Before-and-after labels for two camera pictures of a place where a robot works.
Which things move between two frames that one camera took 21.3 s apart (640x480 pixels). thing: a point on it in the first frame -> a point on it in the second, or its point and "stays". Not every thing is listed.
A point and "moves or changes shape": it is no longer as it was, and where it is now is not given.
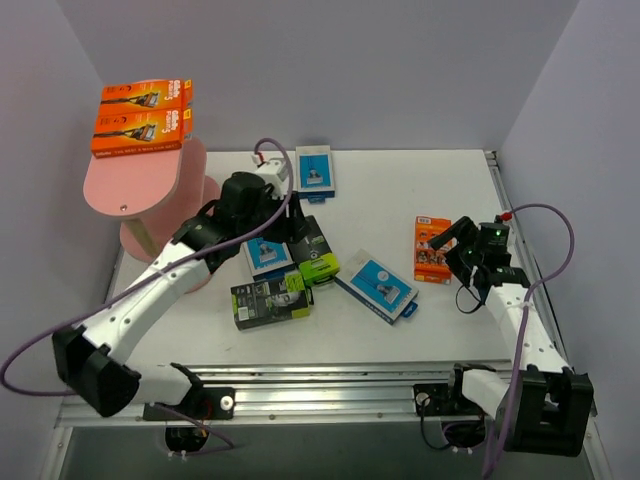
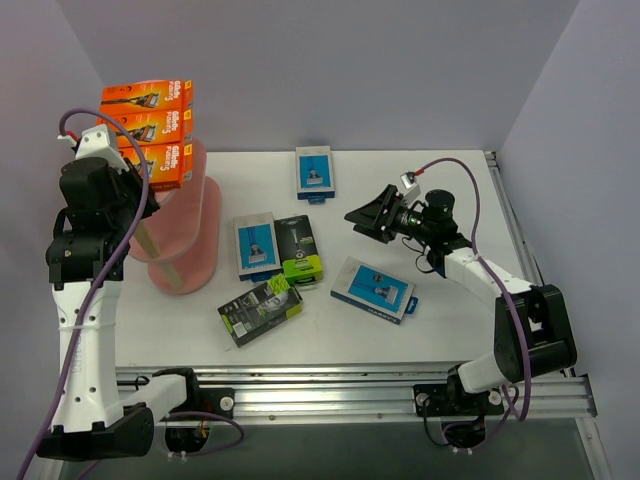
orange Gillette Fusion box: [138, 131] stays
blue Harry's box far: [315, 179] stays
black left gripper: [292, 226] -> [138, 187]
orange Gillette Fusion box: [431, 265] moves or changes shape
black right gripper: [461, 242] -> [388, 215]
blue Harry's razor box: [267, 258] moves or changes shape
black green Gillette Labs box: [318, 264] moves or changes shape
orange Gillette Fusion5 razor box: [147, 95] stays
